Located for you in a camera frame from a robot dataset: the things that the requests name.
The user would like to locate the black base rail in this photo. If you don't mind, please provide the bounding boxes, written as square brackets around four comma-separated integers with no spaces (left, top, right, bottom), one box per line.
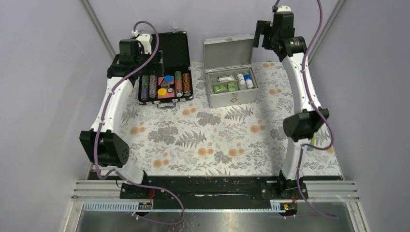
[119,176,308,210]

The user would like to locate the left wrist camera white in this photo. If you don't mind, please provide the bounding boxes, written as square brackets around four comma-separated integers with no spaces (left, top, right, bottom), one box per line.
[132,30,152,55]

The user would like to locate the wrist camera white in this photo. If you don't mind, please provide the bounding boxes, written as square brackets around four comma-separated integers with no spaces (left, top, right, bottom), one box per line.
[272,5,292,14]
[132,30,152,55]

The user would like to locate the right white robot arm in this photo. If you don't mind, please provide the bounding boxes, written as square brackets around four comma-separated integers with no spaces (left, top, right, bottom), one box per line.
[253,8,329,199]

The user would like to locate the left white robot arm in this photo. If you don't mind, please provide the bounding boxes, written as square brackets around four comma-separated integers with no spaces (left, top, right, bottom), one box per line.
[79,36,160,199]

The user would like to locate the floral table mat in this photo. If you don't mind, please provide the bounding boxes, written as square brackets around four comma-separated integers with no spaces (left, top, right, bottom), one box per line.
[99,61,343,177]

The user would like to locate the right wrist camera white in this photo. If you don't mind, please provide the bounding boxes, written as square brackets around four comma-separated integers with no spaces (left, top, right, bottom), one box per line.
[272,5,292,14]

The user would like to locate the green small box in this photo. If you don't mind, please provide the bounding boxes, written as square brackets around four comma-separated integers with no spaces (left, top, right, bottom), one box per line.
[227,82,237,92]
[212,84,228,94]

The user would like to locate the small white pill bottle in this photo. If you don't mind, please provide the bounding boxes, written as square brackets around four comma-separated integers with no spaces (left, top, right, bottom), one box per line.
[236,73,246,85]

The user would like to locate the grey plastic divider tray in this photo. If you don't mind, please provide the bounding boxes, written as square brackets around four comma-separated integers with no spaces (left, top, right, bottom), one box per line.
[206,68,259,95]

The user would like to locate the white blue pill bottle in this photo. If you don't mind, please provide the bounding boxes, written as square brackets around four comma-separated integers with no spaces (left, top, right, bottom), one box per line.
[244,73,254,89]

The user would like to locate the grey metal medicine box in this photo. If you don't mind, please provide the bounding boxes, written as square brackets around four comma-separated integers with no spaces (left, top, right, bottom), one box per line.
[203,34,260,108]

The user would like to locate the black poker chip case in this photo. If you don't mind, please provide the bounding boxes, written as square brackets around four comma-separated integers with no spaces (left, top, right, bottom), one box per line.
[138,31,194,109]

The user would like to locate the colourful block toy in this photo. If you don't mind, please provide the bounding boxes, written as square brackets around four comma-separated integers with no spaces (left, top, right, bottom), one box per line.
[306,138,315,151]

